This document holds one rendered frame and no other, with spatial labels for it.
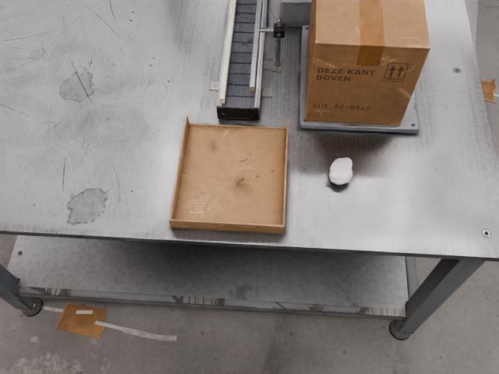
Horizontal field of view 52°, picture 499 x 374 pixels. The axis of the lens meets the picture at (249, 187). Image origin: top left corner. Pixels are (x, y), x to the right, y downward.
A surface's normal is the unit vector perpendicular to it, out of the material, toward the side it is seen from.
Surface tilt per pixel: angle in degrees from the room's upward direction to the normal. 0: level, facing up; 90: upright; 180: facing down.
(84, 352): 0
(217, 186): 0
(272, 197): 0
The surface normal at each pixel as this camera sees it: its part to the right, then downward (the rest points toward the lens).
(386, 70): -0.08, 0.86
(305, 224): -0.01, -0.50
